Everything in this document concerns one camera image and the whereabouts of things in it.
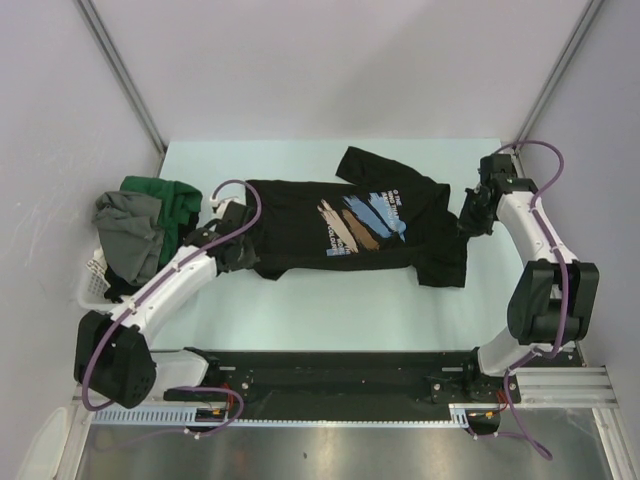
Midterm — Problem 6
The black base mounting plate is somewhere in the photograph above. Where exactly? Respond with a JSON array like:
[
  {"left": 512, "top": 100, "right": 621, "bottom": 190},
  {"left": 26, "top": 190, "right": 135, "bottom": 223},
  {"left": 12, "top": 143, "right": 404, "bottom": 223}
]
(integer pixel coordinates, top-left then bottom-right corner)
[{"left": 161, "top": 351, "right": 578, "bottom": 424}]

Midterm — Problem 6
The left aluminium corner post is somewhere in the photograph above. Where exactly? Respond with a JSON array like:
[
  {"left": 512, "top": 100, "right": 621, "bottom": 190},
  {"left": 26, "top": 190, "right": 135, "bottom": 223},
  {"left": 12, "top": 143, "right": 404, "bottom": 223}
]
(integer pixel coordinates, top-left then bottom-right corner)
[{"left": 73, "top": 0, "right": 168, "bottom": 158}]

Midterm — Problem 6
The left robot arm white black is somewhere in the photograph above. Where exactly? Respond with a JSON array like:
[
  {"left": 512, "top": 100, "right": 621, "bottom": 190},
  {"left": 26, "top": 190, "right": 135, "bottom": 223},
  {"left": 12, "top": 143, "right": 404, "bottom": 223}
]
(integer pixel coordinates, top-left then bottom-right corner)
[{"left": 74, "top": 199, "right": 262, "bottom": 412}]

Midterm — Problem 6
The right aluminium corner post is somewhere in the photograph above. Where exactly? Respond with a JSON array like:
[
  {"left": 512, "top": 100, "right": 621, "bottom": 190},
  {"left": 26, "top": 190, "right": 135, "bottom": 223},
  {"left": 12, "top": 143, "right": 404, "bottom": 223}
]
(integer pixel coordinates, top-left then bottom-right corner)
[{"left": 514, "top": 0, "right": 608, "bottom": 141}]

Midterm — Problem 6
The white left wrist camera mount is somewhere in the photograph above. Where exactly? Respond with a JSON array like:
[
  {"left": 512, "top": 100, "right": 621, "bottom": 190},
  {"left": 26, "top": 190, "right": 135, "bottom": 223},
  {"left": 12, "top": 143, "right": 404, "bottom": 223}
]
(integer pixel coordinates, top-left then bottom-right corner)
[{"left": 209, "top": 196, "right": 245, "bottom": 218}]

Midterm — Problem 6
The white plastic laundry basket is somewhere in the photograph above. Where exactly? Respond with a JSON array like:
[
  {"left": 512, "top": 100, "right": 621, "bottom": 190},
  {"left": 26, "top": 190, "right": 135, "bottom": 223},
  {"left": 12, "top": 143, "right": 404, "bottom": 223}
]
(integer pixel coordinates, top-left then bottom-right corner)
[{"left": 77, "top": 247, "right": 130, "bottom": 312}]

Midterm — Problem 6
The grey t shirt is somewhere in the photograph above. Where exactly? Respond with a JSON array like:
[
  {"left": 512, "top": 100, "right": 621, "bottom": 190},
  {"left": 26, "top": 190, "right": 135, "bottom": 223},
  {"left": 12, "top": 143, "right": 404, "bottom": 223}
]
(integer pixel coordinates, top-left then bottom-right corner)
[{"left": 92, "top": 191, "right": 165, "bottom": 286}]

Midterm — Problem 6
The grey cable duct strip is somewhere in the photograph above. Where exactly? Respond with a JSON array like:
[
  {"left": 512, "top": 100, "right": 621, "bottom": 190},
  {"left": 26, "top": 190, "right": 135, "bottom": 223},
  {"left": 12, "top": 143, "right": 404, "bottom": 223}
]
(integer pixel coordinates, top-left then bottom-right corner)
[{"left": 92, "top": 405, "right": 469, "bottom": 429}]

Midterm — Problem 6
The aluminium corner post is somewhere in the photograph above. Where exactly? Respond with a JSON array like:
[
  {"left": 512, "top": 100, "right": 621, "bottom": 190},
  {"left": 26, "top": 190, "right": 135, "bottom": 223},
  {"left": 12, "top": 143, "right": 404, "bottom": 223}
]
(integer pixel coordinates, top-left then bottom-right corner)
[
  {"left": 73, "top": 0, "right": 168, "bottom": 158},
  {"left": 514, "top": 0, "right": 608, "bottom": 141}
]

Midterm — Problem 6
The green t shirt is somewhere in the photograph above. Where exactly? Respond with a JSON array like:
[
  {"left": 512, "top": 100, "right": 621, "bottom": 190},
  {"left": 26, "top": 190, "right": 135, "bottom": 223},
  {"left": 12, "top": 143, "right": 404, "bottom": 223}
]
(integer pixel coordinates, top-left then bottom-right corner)
[{"left": 120, "top": 176, "right": 203, "bottom": 269}]

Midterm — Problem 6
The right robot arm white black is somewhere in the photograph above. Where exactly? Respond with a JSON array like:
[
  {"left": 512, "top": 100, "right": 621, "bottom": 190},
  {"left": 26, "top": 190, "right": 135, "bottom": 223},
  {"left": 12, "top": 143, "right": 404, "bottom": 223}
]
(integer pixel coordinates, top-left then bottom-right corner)
[{"left": 458, "top": 153, "right": 600, "bottom": 402}]

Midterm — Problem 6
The black printed t shirt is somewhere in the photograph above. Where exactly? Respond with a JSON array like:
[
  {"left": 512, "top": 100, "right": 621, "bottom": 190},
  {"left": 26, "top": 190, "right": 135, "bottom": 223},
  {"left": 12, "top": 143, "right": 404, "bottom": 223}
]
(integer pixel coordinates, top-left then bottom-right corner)
[{"left": 247, "top": 147, "right": 468, "bottom": 288}]

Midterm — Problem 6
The right aluminium frame rail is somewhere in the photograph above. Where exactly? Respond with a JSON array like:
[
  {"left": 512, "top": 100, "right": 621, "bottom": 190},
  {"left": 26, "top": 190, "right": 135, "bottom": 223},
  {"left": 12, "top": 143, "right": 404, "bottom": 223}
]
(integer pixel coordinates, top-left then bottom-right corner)
[{"left": 500, "top": 140, "right": 581, "bottom": 354}]

